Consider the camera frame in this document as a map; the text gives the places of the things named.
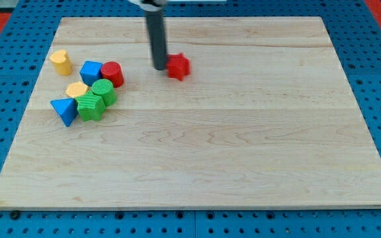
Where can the white rod mount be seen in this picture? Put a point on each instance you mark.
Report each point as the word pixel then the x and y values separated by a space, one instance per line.
pixel 150 5

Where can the yellow hexagon block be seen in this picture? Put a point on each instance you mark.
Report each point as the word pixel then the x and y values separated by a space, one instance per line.
pixel 76 89

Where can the blue triangle block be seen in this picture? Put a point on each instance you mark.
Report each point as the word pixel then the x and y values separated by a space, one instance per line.
pixel 66 109

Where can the blue cube block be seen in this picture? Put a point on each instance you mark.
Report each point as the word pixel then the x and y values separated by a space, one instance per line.
pixel 91 72

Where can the yellow heart block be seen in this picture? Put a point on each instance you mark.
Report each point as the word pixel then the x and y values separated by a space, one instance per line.
pixel 61 62

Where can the light wooden board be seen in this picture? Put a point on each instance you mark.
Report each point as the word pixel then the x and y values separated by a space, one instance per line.
pixel 266 120

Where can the green star block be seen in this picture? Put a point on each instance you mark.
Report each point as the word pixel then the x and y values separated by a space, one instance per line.
pixel 90 106

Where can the green cylinder block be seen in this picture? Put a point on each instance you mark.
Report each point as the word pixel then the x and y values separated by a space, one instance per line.
pixel 105 89

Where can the red star block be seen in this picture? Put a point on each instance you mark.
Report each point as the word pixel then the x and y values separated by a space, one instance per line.
pixel 178 66

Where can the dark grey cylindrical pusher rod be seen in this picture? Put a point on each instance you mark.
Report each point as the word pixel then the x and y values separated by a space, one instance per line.
pixel 157 38

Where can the red cylinder block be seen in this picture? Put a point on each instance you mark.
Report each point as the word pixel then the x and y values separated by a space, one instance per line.
pixel 113 72

